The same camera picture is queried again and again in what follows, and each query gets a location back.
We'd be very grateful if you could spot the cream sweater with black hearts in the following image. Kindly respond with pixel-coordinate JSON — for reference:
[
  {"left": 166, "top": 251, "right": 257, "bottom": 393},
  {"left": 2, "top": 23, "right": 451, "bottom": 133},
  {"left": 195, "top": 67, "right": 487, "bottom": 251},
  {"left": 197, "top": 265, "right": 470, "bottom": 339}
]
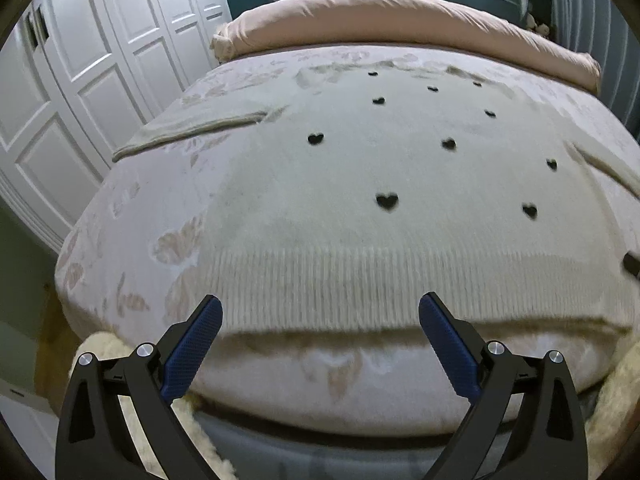
[{"left": 104, "top": 60, "right": 639, "bottom": 334}]

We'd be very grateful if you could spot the white fluffy rug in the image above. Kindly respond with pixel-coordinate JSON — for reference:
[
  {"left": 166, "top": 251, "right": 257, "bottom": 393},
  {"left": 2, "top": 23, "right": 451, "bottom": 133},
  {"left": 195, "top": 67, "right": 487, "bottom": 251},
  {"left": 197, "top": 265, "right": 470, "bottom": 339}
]
[{"left": 55, "top": 333, "right": 235, "bottom": 479}]

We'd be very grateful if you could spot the pink floral bedspread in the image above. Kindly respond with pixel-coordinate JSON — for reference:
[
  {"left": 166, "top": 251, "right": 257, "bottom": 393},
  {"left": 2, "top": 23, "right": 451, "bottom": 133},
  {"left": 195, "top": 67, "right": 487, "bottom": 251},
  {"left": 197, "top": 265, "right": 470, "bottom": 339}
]
[{"left": 55, "top": 44, "right": 639, "bottom": 437}]

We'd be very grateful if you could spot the grey-blue curtain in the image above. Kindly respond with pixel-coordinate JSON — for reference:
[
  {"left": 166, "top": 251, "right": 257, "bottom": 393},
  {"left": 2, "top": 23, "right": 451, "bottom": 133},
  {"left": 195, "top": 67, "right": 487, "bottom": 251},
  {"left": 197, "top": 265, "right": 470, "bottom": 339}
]
[{"left": 551, "top": 0, "right": 639, "bottom": 138}]

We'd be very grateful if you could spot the white panelled wardrobe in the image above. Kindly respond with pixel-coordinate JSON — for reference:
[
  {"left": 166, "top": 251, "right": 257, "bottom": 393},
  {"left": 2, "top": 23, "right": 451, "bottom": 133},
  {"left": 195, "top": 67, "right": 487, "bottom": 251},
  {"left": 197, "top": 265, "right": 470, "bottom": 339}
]
[{"left": 1, "top": 0, "right": 231, "bottom": 252}]

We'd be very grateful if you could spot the pink folded duvet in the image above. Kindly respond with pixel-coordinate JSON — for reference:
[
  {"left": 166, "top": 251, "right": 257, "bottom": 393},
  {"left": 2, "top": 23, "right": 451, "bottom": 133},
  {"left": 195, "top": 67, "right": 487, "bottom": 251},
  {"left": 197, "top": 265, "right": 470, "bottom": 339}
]
[{"left": 210, "top": 0, "right": 601, "bottom": 93}]

